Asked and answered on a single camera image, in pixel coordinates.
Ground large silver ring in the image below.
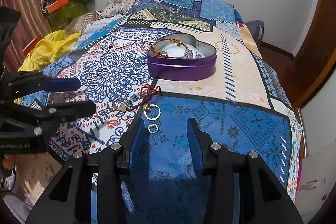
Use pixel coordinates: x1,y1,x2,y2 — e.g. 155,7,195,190
142,103,162,121

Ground red string charm bracelet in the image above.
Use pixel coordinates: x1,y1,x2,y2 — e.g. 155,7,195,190
111,84,162,115

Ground red braided bangle bracelet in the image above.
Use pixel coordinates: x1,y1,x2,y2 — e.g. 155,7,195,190
148,37,197,59

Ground yellow blanket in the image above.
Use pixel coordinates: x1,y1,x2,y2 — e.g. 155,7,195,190
14,29,82,105

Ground white drawer cabinet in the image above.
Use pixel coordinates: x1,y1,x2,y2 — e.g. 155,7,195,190
295,142,336,223

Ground striped pillow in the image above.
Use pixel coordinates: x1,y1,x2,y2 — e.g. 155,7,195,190
64,11,100,35

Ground striped brown curtain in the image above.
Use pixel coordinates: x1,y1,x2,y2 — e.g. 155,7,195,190
0,0,52,72

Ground orange box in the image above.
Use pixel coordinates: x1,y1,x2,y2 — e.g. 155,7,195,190
46,0,69,14

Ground pile of clothes and boxes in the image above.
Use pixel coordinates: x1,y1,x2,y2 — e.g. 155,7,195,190
41,0,96,31

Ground blue patchwork bedspread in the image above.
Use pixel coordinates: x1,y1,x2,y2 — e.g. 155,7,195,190
15,0,304,224

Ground purple heart-shaped tin box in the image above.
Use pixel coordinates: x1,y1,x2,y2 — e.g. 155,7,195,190
147,33,217,81

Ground dark purple bag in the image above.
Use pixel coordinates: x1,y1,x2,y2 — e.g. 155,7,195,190
245,20,264,49

